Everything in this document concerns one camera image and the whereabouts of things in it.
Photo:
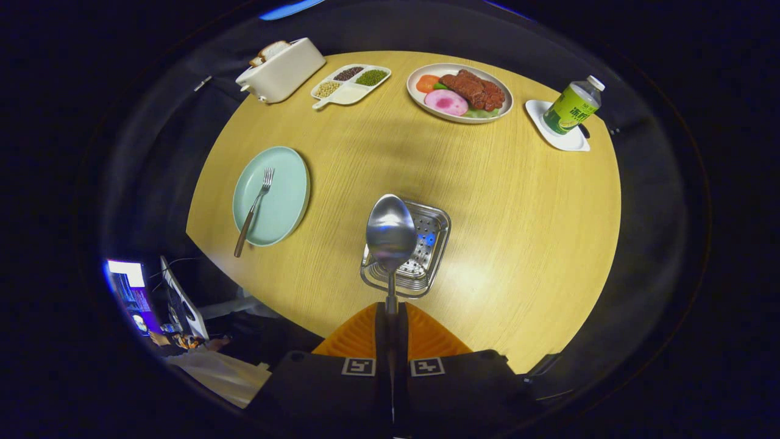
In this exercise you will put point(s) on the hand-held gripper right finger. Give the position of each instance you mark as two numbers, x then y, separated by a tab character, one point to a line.
400	341

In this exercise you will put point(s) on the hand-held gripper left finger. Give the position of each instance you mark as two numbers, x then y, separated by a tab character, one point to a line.
382	341

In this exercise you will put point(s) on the metal spoon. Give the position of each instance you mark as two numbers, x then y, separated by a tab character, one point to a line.
390	231

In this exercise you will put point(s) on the metal fork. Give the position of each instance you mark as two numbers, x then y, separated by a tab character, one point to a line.
253	207

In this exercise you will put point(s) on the metal drain basket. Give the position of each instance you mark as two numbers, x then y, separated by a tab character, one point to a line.
426	244

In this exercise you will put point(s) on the white cloth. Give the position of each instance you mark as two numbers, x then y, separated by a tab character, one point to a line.
225	375

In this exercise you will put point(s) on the light green plate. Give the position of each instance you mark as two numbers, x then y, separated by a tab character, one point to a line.
283	201

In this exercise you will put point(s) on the green lettuce leaf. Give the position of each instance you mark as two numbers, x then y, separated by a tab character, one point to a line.
481	113

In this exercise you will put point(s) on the pink round slice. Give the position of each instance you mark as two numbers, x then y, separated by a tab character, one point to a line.
446	102

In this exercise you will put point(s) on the white divided dish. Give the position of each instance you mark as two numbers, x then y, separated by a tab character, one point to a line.
348	94

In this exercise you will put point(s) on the white oval food plate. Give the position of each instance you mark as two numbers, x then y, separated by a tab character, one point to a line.
506	107

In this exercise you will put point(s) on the pile of yellow soybeans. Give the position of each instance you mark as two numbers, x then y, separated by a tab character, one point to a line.
328	89

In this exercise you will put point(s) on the orange tomato slice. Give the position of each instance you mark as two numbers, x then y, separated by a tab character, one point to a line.
426	83

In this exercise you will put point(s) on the white square coaster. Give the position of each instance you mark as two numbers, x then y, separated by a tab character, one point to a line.
570	143

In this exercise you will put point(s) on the brown meat pieces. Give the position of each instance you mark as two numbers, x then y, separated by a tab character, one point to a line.
475	88

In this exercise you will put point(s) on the pile of green beans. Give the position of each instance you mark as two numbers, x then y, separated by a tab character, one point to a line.
372	77

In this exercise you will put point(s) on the lit computer monitor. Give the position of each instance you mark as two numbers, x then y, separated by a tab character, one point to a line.
125	274

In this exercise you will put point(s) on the pile of dark beans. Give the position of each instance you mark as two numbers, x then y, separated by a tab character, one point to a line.
348	74

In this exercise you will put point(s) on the white toaster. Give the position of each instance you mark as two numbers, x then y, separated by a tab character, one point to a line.
286	73

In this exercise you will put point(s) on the green label plastic bottle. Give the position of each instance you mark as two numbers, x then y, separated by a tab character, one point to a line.
570	110

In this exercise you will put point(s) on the small bread slice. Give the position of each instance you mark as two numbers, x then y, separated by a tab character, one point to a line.
256	61

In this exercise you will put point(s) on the large bread slice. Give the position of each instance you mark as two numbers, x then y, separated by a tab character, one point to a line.
274	49

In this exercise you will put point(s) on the silver clip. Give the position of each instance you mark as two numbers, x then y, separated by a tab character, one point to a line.
203	83

